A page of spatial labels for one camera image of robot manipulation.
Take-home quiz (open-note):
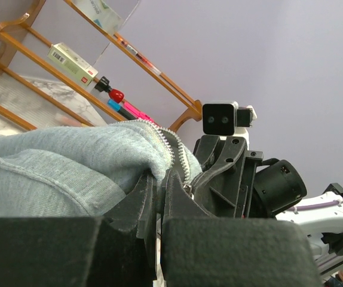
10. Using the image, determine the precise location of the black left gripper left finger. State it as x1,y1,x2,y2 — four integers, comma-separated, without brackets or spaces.
0,173,157,286

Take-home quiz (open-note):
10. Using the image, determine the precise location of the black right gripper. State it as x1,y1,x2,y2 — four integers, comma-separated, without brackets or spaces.
191,135,264,218

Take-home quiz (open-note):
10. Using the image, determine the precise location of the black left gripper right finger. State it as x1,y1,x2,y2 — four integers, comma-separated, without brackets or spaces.
161,172,321,286

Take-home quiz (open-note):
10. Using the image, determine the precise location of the grey zip-up jacket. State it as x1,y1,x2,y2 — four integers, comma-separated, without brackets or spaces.
0,120,202,218

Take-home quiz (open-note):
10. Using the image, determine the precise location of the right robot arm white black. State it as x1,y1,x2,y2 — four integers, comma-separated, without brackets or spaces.
190,135,343,276

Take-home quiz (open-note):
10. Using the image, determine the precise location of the pink highlighter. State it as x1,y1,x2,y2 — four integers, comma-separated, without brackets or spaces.
123,102,155,123

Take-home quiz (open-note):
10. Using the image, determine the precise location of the blue black highlighter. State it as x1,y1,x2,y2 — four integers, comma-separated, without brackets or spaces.
107,99,137,120

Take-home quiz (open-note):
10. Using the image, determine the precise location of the red pen on top shelf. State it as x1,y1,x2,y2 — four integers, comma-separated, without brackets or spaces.
114,33,161,76

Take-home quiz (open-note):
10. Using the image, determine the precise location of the white green small box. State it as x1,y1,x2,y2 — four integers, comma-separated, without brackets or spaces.
47,42,99,87

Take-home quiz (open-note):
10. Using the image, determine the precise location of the clear tape roll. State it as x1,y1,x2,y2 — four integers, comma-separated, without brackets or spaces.
72,0,124,35

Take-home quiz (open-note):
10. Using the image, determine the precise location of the wooden two-tier rack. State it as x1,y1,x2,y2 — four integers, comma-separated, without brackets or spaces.
0,0,204,132

